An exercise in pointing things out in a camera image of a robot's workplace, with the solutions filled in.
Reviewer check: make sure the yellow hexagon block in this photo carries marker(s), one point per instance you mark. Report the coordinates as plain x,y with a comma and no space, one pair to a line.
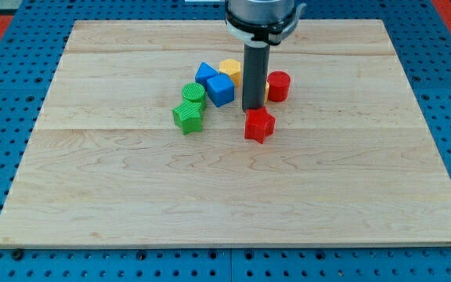
232,68

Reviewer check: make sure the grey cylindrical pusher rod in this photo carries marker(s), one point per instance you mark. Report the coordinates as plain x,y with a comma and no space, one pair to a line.
256,62

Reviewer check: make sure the green star block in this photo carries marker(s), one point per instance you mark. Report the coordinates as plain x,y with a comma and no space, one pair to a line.
188,116

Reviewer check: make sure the light wooden board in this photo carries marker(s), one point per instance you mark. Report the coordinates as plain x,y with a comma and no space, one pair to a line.
351,162

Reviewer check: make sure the green cylinder block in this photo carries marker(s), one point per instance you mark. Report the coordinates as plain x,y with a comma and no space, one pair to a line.
195,92

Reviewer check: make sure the red star block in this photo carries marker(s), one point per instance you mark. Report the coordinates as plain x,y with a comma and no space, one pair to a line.
259,124

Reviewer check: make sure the yellow block behind rod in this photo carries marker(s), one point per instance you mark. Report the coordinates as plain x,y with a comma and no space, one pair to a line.
266,96

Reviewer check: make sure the red cylinder block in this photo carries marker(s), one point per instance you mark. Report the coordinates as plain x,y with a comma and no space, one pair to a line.
279,84

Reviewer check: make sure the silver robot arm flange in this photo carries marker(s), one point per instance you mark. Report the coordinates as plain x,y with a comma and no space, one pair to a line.
258,23

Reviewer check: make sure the blue triangle block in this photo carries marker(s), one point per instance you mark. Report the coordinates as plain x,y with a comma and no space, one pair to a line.
205,72

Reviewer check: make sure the blue cube block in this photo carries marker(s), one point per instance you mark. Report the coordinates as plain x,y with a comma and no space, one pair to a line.
220,89

